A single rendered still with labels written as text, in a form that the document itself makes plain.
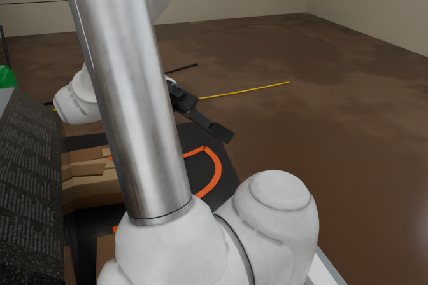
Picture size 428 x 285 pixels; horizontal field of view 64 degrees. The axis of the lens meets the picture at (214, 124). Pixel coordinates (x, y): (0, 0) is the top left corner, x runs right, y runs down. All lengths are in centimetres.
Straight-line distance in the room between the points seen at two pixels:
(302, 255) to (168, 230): 24
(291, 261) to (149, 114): 34
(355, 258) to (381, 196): 59
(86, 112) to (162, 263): 49
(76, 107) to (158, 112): 44
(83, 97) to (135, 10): 43
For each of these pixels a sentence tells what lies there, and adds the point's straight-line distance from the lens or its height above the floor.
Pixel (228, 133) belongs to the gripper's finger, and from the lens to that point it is 76.
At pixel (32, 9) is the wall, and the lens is 631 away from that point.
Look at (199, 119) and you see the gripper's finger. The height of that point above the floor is 111.
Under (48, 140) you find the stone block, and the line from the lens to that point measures 170.
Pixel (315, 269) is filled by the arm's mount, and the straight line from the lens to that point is 84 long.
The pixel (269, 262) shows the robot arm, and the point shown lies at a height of 105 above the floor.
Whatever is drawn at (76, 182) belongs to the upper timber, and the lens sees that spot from 220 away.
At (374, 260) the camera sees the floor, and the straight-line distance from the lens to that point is 209.
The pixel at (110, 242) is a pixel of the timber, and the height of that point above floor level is 13.
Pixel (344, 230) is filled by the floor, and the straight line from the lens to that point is 218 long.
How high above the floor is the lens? 151
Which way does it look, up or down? 30 degrees down
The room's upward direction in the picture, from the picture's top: straight up
